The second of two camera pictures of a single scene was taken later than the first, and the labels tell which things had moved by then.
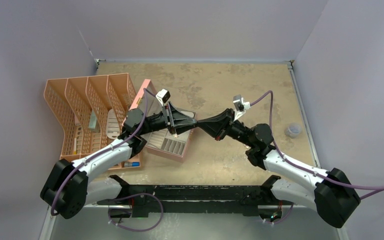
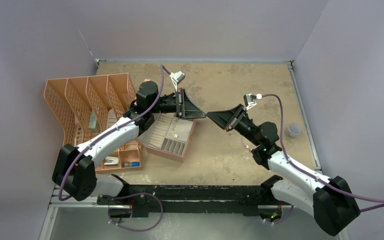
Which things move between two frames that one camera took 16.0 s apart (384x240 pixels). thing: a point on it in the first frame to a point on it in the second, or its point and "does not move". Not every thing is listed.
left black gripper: (176, 121) to (186, 109)
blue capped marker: (134, 164) does not move
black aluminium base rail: (239, 199) does not move
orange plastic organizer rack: (90, 111) does not move
